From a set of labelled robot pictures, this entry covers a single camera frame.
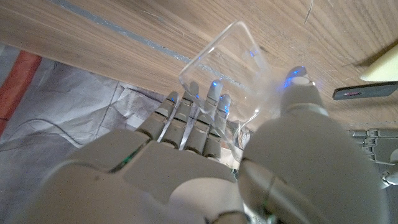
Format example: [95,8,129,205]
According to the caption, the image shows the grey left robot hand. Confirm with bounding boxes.
[348,126,398,187]

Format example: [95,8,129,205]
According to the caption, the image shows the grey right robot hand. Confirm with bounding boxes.
[12,65,392,224]

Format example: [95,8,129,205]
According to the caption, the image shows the clear plastic cup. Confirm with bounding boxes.
[178,20,272,164]

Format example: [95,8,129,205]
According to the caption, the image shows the yellow sponge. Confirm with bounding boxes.
[359,42,398,83]

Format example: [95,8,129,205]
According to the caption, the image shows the black smartphone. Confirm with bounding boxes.
[331,80,398,101]

